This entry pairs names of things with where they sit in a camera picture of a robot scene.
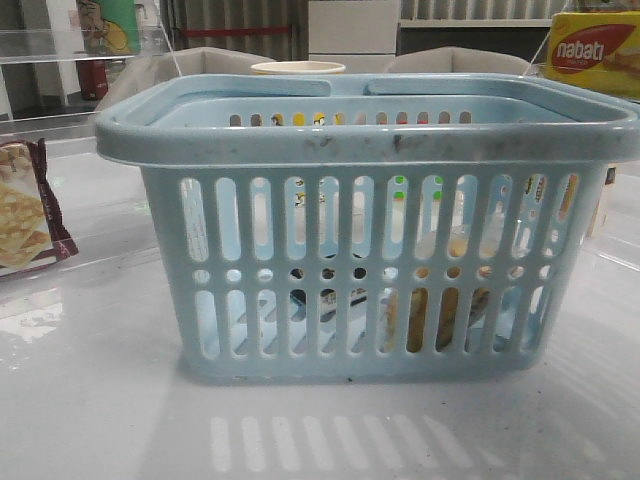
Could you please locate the maroon almond biscuit bag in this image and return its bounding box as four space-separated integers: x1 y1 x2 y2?
1 139 79 277

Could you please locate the grey armchair right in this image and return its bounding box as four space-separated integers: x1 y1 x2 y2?
383 46 530 75

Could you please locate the bread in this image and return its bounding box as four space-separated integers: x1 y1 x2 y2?
379 222 501 353

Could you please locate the grey armchair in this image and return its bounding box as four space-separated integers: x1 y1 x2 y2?
95 47 273 112
383 46 530 75

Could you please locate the grey armchair left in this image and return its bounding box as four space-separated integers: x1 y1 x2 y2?
95 47 273 112

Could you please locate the colourful rubik's cube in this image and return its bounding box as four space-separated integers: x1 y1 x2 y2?
392 175 443 202

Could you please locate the white cabinet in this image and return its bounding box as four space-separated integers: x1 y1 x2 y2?
308 1 401 55

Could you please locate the yellow popcorn paper cup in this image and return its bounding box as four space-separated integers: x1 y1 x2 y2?
250 60 346 75

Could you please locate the clear acrylic display shelf left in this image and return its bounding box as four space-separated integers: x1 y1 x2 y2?
1 22 171 280

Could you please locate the yellow nabati wafer box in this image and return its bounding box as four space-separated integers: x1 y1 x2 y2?
543 11 639 99

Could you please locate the light blue plastic basket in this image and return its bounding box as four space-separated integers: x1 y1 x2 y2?
93 72 640 385

